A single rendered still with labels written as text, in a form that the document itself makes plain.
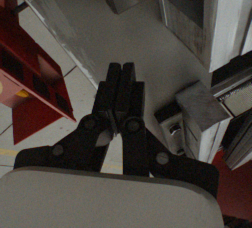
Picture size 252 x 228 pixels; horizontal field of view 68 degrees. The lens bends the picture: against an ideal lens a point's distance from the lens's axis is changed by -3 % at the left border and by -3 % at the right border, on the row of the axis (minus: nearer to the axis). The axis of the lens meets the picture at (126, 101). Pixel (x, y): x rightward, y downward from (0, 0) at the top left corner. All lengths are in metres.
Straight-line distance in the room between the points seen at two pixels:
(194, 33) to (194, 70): 0.19
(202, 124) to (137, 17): 0.22
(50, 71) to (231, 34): 0.38
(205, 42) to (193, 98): 0.22
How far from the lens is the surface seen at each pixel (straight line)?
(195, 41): 0.20
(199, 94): 0.39
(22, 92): 0.47
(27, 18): 1.19
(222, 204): 2.08
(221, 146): 1.30
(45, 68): 0.47
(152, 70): 0.31
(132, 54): 0.27
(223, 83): 0.59
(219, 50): 0.19
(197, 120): 0.37
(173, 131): 0.44
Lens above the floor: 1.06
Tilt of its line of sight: 34 degrees down
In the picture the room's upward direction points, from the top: 153 degrees clockwise
